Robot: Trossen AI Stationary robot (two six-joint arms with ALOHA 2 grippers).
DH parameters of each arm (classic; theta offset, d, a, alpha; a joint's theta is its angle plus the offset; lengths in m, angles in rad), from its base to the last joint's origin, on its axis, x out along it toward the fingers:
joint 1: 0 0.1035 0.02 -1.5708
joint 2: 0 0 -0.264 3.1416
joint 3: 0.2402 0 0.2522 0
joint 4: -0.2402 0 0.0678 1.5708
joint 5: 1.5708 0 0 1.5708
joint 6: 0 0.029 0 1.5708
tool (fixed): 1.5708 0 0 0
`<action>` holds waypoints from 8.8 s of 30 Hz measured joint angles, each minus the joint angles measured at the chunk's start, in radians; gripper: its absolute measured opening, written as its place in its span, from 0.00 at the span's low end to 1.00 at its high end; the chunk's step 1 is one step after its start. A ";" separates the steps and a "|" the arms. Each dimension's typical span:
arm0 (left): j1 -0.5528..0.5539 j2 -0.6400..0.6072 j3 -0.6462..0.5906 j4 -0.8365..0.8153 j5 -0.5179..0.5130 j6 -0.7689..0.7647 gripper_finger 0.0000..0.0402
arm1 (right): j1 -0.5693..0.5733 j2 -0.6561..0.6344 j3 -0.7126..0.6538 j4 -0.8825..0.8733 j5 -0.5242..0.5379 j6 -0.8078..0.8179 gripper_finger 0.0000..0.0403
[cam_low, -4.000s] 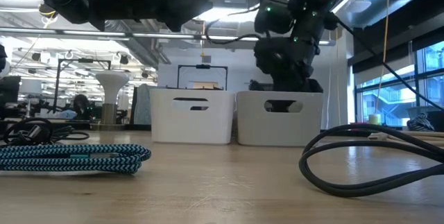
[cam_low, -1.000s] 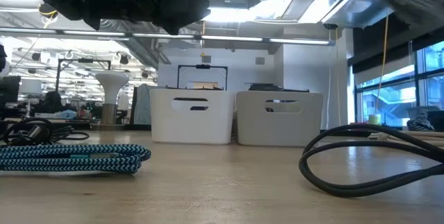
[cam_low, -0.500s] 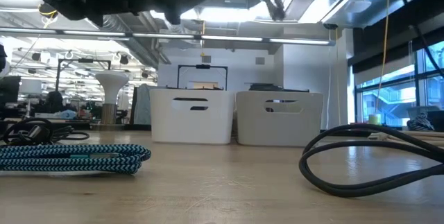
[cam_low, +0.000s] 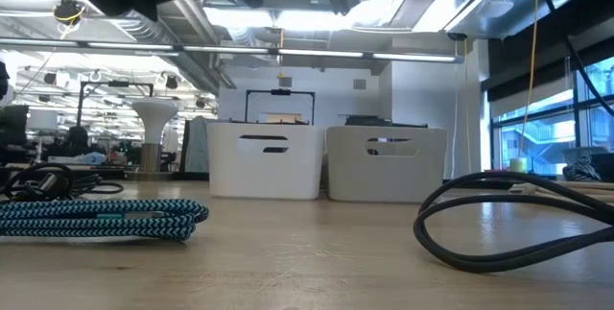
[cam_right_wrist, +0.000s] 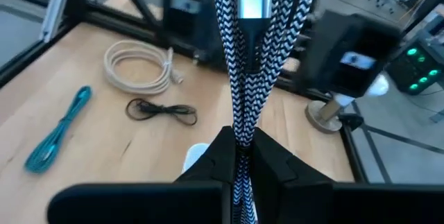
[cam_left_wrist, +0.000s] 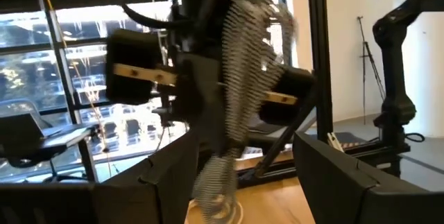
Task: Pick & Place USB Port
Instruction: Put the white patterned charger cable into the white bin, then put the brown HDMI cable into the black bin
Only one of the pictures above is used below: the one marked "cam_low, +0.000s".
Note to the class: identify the gray plastic bin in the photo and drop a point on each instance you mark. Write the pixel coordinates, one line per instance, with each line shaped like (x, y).
(384, 180)

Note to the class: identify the white plastic bin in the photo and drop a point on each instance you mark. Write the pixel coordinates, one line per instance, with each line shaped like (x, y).
(264, 175)

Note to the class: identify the gray fabric panel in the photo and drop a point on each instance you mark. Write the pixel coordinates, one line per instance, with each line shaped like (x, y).
(196, 147)

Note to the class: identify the black background gantry frame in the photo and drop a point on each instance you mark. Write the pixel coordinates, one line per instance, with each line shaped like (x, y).
(117, 84)
(280, 92)

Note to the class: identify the black white striped bundle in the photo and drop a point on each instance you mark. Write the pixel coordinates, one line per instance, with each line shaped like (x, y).
(580, 171)

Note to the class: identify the white tape roll stand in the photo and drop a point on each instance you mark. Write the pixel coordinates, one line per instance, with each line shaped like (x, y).
(153, 113)

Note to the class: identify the wooden background tabletop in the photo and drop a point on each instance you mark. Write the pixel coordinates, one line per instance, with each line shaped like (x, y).
(283, 118)

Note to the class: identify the black flat background equipment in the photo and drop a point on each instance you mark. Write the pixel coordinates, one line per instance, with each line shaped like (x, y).
(364, 121)

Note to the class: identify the long linear ceiling light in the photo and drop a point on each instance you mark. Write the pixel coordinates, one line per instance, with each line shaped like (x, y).
(316, 53)

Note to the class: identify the black framed window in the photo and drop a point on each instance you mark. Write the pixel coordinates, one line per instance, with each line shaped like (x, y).
(542, 137)

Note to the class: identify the black aluminium frame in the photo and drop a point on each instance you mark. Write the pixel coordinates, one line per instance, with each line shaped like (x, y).
(192, 176)

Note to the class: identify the yellow-green cup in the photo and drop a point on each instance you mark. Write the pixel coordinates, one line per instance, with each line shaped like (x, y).
(518, 166)

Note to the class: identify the seated person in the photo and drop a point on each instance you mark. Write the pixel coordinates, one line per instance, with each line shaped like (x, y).
(77, 139)

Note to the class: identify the silver ceiling duct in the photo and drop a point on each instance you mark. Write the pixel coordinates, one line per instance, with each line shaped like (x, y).
(455, 3)

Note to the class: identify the black background monitor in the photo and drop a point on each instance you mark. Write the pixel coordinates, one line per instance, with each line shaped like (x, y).
(13, 125)

